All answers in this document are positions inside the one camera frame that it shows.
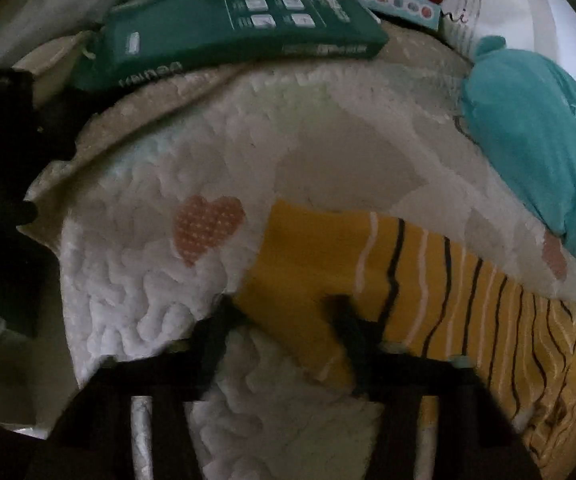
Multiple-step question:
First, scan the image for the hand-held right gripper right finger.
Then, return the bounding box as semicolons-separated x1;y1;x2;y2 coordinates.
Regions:
325;296;544;480

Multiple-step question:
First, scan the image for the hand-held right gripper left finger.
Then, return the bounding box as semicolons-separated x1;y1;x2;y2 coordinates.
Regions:
27;299;245;480

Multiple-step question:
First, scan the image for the yellow striped shirt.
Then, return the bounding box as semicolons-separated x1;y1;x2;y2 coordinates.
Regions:
232;199;576;480

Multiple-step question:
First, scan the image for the white plastic bag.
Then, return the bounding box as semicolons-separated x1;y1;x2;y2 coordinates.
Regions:
0;0;143;68

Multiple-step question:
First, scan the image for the white quilt with hearts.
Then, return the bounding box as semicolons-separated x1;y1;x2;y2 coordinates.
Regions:
18;20;576;480

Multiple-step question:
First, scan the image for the green wipes packet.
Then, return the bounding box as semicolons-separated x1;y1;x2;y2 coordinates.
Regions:
70;0;390;92

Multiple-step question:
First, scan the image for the teal pillow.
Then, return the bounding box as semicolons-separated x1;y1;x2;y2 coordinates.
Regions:
462;35;576;260

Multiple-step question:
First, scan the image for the light blue box with shapes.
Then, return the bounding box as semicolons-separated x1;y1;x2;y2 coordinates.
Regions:
325;0;443;32

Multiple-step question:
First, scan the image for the white paper bag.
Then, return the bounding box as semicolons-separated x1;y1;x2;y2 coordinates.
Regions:
343;0;576;92

